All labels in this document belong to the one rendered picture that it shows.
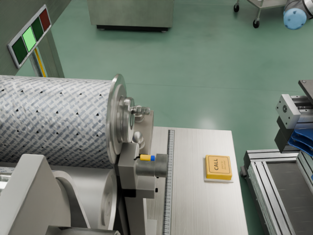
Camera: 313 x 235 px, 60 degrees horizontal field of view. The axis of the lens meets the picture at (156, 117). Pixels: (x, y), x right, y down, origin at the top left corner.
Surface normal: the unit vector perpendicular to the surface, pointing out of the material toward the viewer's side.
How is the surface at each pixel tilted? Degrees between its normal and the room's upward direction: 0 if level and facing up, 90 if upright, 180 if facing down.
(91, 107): 32
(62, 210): 90
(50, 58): 90
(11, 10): 90
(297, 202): 0
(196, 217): 0
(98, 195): 12
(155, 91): 0
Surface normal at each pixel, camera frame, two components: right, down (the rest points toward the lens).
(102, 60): 0.00, -0.71
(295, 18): -0.39, 0.65
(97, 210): -0.04, -0.31
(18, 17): 1.00, 0.05
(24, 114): -0.06, 0.01
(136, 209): -0.07, 0.70
